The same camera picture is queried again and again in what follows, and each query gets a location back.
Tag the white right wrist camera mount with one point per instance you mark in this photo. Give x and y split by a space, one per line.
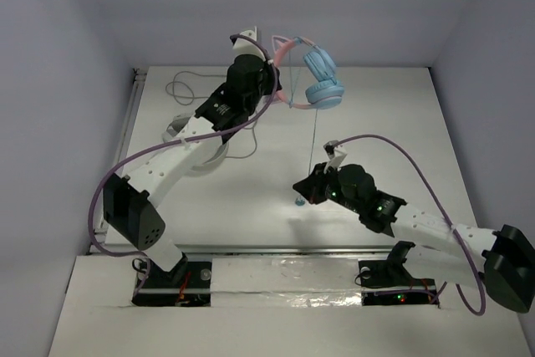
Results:
336 154

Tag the silver foil tape strip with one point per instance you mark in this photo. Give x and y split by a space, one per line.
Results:
266 282

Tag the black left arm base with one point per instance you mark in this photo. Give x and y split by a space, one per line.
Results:
187 285

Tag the white grey headphones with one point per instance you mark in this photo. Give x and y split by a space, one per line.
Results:
208 155

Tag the pink blue cat-ear headphones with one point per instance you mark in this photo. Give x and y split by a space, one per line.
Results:
327 91

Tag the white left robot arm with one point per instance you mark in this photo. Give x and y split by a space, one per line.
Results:
130 202

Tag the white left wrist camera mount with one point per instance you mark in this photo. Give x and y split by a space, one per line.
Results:
242 46

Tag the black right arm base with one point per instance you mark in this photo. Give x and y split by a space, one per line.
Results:
386 282

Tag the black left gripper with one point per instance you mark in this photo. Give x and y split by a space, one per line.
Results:
270 79

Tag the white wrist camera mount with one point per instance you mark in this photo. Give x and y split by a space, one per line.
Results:
242 46
336 154

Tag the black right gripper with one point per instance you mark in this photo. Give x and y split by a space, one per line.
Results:
317 181

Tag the teal earbuds with cable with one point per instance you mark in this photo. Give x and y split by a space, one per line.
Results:
309 123

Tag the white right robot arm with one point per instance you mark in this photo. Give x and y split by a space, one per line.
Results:
427 249

